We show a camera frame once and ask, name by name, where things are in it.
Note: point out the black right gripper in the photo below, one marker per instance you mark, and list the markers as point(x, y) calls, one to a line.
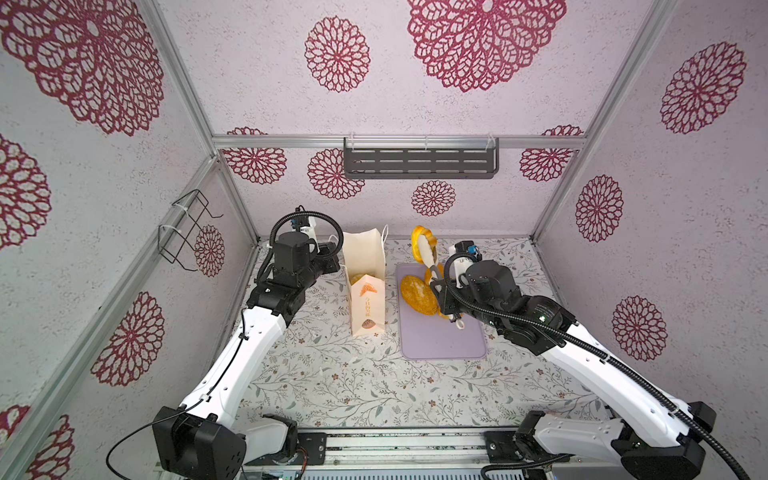
point(444, 305)

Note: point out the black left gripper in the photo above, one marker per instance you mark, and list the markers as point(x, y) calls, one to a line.
point(325, 251)

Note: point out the striped croissant bread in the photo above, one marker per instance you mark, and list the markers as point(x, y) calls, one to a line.
point(424, 246)

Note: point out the white paper bag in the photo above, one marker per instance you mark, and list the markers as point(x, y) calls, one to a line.
point(364, 253)

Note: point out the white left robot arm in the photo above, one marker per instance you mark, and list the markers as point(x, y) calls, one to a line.
point(216, 400)

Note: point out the orange round flat bread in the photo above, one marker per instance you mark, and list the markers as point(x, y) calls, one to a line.
point(434, 273)

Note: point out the lavender plastic tray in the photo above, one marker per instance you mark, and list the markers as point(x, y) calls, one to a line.
point(432, 338)

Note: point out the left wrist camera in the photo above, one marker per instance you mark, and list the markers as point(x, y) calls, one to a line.
point(304, 223)

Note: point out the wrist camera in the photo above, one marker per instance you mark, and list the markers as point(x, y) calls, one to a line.
point(304, 223)
point(468, 254)

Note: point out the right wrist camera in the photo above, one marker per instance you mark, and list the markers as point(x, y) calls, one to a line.
point(468, 254)

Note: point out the black wire wall rack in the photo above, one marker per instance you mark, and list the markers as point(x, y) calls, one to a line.
point(192, 242)

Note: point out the grey metal wall shelf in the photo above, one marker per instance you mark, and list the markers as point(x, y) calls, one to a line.
point(379, 161)

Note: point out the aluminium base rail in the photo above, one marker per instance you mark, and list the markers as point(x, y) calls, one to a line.
point(390, 447)

